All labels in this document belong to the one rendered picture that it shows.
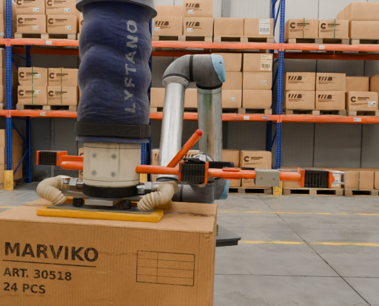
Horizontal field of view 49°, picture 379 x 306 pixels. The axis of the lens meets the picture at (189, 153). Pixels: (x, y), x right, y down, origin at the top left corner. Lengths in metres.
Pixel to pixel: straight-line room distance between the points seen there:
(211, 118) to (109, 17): 0.80
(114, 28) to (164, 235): 0.57
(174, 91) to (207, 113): 0.20
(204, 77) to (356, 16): 7.67
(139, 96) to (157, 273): 0.49
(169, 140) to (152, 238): 0.62
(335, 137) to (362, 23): 2.61
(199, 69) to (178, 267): 0.93
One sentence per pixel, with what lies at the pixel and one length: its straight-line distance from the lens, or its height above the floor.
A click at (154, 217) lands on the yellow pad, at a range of 1.13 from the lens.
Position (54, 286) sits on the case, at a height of 0.83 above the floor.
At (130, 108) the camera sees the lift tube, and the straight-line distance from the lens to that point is 1.19.
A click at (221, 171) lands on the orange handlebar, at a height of 1.13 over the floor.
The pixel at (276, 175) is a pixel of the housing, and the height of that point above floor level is 1.13.
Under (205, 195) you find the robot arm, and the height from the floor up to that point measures 1.02.
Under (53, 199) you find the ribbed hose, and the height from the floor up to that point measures 1.05.
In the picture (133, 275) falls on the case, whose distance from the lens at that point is 1.13.
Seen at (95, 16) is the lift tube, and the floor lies 1.56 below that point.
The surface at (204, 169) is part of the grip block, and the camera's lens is 1.20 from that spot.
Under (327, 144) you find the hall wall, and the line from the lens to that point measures 10.21.
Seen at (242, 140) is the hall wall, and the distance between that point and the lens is 9.78.
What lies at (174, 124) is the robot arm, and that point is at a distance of 1.66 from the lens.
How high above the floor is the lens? 1.25
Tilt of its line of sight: 3 degrees down
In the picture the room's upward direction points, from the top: 1 degrees clockwise
